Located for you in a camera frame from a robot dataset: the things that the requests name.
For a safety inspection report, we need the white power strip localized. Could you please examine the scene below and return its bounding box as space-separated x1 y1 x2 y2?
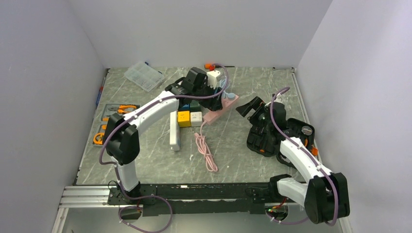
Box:
169 111 180 151

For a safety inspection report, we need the orange handled screwdriver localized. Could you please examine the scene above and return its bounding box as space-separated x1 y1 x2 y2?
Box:
204 64 222 71

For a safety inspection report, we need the light blue power strip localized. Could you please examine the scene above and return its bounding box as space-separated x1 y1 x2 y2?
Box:
219 79 236 100

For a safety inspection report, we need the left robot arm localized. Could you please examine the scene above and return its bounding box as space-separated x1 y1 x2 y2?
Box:
102 67 229 204

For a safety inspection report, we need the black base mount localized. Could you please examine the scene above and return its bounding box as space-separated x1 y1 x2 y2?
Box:
107 183 292 216

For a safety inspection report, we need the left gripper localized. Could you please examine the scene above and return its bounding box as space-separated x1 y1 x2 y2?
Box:
193 80 223 112

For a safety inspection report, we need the pink power strip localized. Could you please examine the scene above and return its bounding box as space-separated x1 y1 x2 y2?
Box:
193 94 240 173

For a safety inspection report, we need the grey tool tray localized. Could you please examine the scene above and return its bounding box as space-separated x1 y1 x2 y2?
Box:
91 102 141 147

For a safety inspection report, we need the white cube socket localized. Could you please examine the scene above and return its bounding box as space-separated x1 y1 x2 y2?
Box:
190 112 203 127

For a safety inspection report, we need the blue cube socket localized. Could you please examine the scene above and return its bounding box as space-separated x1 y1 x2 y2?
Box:
178 104 190 112

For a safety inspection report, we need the black tool case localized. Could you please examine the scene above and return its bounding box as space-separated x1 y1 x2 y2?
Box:
246 118 318 168

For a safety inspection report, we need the yellow cube socket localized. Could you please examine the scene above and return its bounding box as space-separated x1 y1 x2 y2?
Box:
177 111 191 128

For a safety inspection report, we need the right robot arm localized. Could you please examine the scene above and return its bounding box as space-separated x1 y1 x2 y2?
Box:
236 97 350 224

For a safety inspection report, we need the blue red pen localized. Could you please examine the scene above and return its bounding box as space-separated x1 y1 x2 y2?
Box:
95 77 106 107

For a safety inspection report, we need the dark green cube socket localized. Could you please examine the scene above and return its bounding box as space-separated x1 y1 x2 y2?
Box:
189 100 202 112

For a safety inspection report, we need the clear plastic organizer box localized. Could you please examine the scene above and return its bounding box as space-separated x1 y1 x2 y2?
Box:
124 62 164 92

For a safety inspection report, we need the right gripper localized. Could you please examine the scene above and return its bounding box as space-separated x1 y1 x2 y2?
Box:
237 96 273 131

